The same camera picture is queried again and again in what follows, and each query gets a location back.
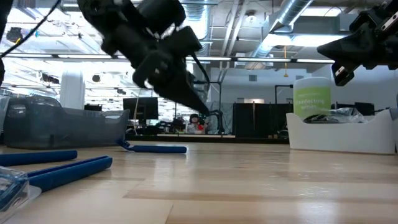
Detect silver ventilation duct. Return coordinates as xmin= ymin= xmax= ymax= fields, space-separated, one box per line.
xmin=245 ymin=0 xmax=315 ymax=68

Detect white plastic bin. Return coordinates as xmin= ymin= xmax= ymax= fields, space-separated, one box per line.
xmin=285 ymin=108 xmax=397 ymax=156

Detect black aluminium table frame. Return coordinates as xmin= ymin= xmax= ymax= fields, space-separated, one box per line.
xmin=126 ymin=133 xmax=292 ymax=145

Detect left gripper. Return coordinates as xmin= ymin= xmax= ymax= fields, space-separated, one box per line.
xmin=101 ymin=18 xmax=210 ymax=114

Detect grey bin with handle cutout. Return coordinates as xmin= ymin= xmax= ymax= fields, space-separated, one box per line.
xmin=2 ymin=95 xmax=131 ymax=149

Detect white pillar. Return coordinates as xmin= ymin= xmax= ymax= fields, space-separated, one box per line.
xmin=60 ymin=71 xmax=86 ymax=110

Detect clear plastic container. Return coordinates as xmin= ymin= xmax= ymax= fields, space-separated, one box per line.
xmin=0 ymin=95 xmax=10 ymax=134

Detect black cabinets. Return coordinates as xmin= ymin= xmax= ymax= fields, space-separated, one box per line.
xmin=233 ymin=102 xmax=295 ymax=139

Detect large oval scrub pad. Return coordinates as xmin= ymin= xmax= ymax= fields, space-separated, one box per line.
xmin=329 ymin=107 xmax=369 ymax=124

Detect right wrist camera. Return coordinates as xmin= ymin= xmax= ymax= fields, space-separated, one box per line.
xmin=331 ymin=61 xmax=356 ymax=87

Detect round black scrub pad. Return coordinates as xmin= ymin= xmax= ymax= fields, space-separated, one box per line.
xmin=303 ymin=113 xmax=335 ymax=124

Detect green disinfecting wipes canister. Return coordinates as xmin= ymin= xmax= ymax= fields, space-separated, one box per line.
xmin=292 ymin=77 xmax=333 ymax=121

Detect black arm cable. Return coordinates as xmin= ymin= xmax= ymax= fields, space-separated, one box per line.
xmin=0 ymin=0 xmax=62 ymax=59

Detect person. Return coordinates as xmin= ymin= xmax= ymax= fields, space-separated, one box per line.
xmin=185 ymin=113 xmax=206 ymax=135

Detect blue disposable razor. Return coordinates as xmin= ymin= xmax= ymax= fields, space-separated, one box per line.
xmin=0 ymin=155 xmax=114 ymax=218
xmin=0 ymin=149 xmax=78 ymax=167
xmin=115 ymin=138 xmax=188 ymax=154

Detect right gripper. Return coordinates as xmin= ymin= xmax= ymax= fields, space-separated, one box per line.
xmin=317 ymin=0 xmax=398 ymax=71

